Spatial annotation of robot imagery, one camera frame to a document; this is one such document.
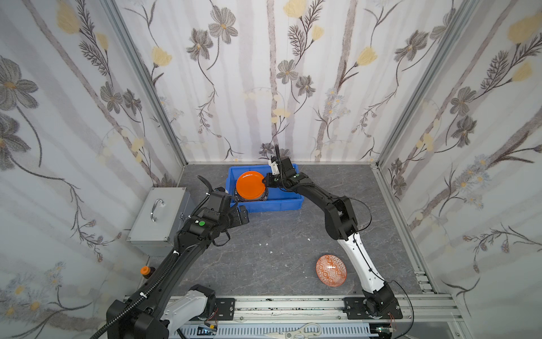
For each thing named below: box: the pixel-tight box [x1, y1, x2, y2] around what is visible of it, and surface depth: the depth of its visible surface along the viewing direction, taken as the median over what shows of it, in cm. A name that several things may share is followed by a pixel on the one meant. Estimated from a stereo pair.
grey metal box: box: [126, 187, 194, 257], surface depth 84 cm
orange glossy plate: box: [235, 170, 266, 200], surface depth 104 cm
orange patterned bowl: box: [315, 254, 348, 288], surface depth 83 cm
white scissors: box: [264, 322, 323, 339], surface depth 71 cm
